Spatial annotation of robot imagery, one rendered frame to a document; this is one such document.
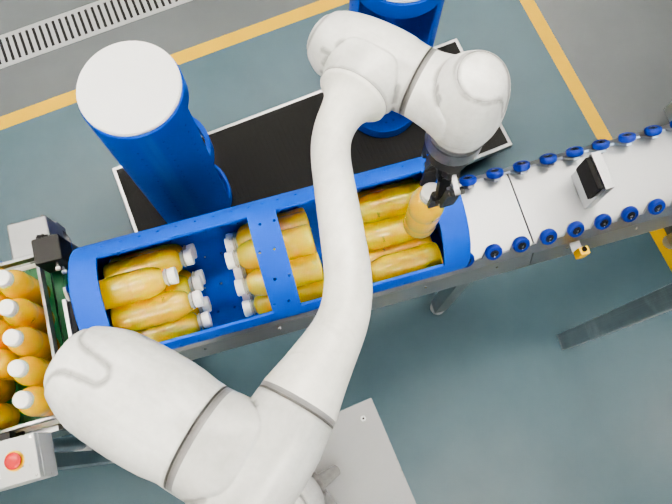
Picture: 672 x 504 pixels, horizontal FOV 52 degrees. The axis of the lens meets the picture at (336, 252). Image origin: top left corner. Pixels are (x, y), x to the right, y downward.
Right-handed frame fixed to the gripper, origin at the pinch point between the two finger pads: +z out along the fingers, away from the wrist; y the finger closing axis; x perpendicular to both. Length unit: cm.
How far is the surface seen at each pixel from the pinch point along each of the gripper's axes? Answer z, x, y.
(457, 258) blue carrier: 31.5, -8.1, -7.8
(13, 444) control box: 38, 98, -20
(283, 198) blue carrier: 27.9, 26.5, 15.5
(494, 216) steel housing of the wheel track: 54, -27, 5
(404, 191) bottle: 32.7, -1.5, 11.3
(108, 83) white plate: 44, 62, 65
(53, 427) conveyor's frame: 58, 96, -17
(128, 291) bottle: 29, 65, 4
